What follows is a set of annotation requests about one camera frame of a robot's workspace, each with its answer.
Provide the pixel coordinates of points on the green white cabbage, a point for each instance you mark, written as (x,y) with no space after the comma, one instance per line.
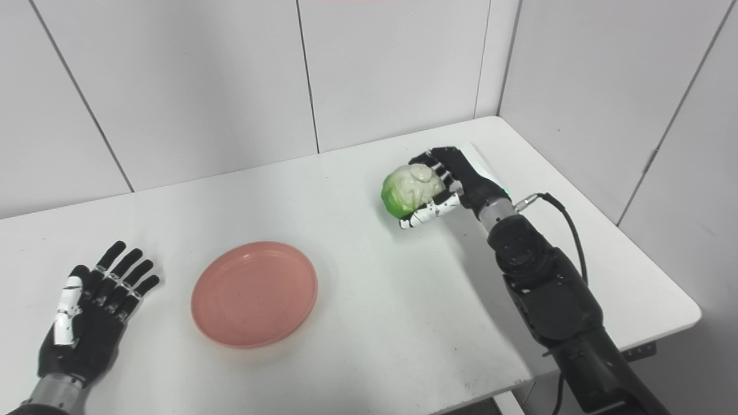
(410,187)

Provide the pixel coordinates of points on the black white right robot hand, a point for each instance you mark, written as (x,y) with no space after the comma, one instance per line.
(473,178)

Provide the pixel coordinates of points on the black table frame bracket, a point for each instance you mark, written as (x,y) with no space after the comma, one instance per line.
(640,350)

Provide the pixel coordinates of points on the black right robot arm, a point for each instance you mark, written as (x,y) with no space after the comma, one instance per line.
(548,288)

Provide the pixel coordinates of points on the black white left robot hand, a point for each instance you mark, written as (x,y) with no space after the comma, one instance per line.
(95,340)

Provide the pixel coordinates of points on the pink round plate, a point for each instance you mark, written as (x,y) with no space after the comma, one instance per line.
(253,295)

